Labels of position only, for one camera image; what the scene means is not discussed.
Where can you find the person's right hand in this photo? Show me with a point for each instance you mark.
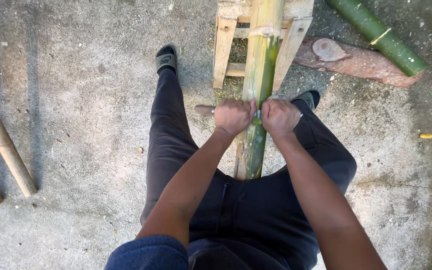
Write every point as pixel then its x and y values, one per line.
pixel 279 117

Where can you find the long tan bamboo pole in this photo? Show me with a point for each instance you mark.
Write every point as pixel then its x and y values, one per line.
pixel 2 138

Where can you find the wooden sawhorse stand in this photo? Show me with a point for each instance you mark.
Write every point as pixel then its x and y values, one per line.
pixel 231 52

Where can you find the black trousers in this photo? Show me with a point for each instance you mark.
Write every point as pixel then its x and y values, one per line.
pixel 246 195

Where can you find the yellow fallen leaf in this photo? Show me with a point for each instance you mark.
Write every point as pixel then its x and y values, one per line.
pixel 427 135

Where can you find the person's right fingers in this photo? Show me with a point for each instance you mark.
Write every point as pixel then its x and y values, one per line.
pixel 276 102

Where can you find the blue shirt sleeve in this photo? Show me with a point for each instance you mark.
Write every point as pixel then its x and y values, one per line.
pixel 148 255

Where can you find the partly peeled green bamboo pole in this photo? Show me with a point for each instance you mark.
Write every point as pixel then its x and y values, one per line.
pixel 259 90

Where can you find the black slide sandal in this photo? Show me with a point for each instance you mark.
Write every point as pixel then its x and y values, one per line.
pixel 307 99
pixel 166 59

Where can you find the person's left hand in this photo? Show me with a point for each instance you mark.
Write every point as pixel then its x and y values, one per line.
pixel 234 117

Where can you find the person's left fingers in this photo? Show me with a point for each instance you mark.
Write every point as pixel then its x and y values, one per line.
pixel 234 102

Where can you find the reddish brown log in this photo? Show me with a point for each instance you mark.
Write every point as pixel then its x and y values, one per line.
pixel 351 60

